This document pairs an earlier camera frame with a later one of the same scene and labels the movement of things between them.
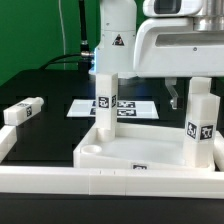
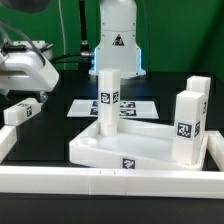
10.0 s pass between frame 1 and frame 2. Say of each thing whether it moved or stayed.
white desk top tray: moved
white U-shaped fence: stayed
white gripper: moved
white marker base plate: stayed
